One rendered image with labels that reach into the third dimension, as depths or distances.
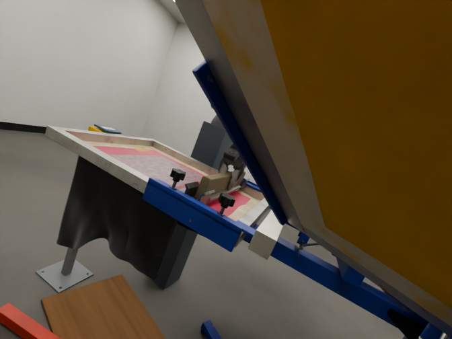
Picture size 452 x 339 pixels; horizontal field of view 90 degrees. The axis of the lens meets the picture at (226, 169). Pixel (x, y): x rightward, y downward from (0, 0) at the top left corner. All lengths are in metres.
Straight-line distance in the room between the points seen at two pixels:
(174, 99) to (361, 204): 5.58
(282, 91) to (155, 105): 5.86
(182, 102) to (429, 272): 5.46
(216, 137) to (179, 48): 4.74
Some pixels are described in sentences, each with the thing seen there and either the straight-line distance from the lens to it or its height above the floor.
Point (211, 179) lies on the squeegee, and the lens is 0.70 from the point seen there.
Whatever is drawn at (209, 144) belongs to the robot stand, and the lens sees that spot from 1.44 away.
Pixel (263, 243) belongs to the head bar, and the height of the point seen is 1.02.
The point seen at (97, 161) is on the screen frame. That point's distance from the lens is 0.84.
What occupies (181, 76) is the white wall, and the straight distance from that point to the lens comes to 5.76.
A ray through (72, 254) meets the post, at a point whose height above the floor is 0.16.
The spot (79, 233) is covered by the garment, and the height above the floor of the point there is 0.63.
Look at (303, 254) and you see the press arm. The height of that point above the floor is 0.92.
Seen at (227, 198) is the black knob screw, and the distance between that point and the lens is 0.57.
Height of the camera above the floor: 1.23
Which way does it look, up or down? 10 degrees down
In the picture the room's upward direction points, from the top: 22 degrees clockwise
